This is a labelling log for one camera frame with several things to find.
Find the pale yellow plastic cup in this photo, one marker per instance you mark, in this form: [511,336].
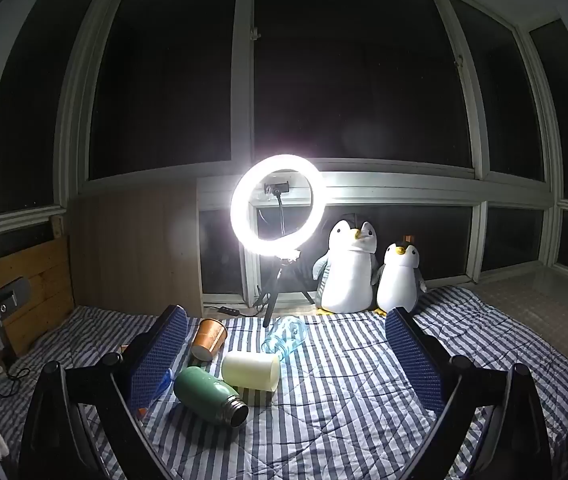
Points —
[251,371]

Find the clear blue plastic bottle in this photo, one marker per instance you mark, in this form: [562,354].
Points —
[285,337]

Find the wooden headboard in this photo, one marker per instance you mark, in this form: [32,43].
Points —
[31,295]

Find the window frame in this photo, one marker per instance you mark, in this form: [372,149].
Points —
[284,180]

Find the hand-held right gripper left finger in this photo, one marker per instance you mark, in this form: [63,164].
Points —
[156,355]

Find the orange copper cup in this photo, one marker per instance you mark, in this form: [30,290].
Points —
[209,338]

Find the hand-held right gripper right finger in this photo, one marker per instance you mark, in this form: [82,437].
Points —
[416,360]

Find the green metal bottle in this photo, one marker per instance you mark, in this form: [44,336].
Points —
[207,394]

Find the striped blue white blanket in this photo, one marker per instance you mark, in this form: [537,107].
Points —
[314,400]

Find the large penguin plush toy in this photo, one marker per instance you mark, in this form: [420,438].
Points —
[346,265]

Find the small penguin plush toy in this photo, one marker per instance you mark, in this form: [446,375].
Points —
[399,277]

